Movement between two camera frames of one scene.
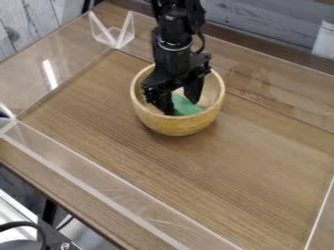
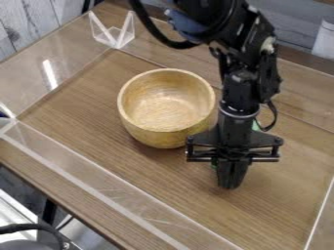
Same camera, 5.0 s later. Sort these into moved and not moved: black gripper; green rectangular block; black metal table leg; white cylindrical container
Moved: green rectangular block; black gripper
Not moved: black metal table leg; white cylindrical container
